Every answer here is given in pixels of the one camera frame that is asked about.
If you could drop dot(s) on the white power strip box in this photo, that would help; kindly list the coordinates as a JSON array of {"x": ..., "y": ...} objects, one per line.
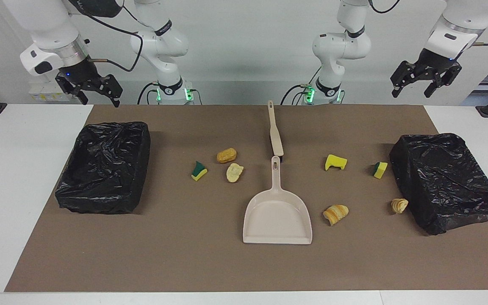
[{"x": 49, "y": 92}]

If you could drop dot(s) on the thin green yellow sponge scrap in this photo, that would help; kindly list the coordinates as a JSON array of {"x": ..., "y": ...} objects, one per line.
[{"x": 199, "y": 173}]

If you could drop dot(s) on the pale bread chunk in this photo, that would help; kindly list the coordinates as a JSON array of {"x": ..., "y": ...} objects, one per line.
[{"x": 399, "y": 206}]

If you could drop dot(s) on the pale bread piece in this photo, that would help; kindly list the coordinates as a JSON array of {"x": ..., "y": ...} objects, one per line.
[{"x": 234, "y": 173}]

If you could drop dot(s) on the beige hand brush black bristles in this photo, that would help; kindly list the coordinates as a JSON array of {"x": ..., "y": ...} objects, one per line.
[{"x": 275, "y": 140}]

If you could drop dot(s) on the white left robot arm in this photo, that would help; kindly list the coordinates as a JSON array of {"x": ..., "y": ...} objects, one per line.
[{"x": 341, "y": 46}]

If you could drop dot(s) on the beige plastic dustpan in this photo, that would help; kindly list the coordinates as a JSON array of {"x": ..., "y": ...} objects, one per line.
[{"x": 278, "y": 220}]

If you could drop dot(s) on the striped croissant piece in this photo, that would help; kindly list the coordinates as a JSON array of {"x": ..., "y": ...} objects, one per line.
[{"x": 335, "y": 214}]

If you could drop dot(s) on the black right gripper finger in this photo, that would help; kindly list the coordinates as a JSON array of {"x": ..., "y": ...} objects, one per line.
[
  {"x": 79, "y": 96},
  {"x": 113, "y": 87}
]

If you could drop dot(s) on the thick yellow green sponge chunk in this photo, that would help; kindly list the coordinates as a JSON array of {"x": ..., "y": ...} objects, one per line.
[{"x": 381, "y": 171}]

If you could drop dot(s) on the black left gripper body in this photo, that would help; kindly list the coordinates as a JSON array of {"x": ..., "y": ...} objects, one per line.
[{"x": 436, "y": 63}]

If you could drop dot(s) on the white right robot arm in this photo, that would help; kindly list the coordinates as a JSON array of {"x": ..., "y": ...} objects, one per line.
[{"x": 45, "y": 21}]

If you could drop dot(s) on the brown oval bread roll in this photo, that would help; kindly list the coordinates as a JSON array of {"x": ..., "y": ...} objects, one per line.
[{"x": 226, "y": 156}]

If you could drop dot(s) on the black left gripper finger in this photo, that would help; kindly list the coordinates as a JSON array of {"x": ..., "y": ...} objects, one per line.
[
  {"x": 441, "y": 82},
  {"x": 401, "y": 74}
]

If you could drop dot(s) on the yellow notched sponge piece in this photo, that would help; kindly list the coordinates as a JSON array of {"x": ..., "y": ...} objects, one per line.
[{"x": 335, "y": 161}]

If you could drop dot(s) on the black bag lined bin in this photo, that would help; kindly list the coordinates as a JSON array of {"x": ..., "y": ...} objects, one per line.
[
  {"x": 100, "y": 169},
  {"x": 439, "y": 182}
]

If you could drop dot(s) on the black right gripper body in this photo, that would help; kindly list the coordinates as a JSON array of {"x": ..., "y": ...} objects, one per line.
[{"x": 81, "y": 76}]

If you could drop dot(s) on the brown table mat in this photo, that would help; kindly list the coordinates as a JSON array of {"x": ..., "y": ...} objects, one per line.
[{"x": 184, "y": 254}]

